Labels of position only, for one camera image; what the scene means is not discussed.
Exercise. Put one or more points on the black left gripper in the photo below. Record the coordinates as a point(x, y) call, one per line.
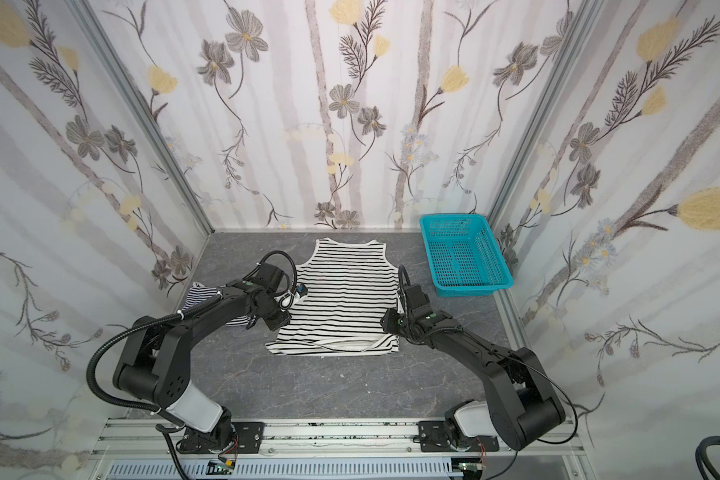
point(279, 317)

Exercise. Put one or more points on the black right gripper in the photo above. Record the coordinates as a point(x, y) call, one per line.
point(393, 321)

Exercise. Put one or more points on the black white striped tank top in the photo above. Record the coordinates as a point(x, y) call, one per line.
point(350, 287)

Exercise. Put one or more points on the blue white striped tank top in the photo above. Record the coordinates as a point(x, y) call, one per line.
point(198, 293)

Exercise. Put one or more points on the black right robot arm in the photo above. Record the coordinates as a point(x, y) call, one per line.
point(522, 404)

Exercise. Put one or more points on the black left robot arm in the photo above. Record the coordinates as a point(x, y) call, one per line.
point(148, 366)

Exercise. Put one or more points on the teal plastic basket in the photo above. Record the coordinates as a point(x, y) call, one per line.
point(464, 257)

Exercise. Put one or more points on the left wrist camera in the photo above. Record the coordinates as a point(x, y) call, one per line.
point(293, 296)

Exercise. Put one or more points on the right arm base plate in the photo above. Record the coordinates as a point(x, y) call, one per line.
point(440, 436)

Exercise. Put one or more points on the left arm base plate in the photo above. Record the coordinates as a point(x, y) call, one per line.
point(246, 437)

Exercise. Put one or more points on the white slotted cable duct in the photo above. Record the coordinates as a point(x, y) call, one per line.
point(331, 468)

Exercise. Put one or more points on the aluminium mounting rail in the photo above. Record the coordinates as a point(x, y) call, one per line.
point(130, 439)

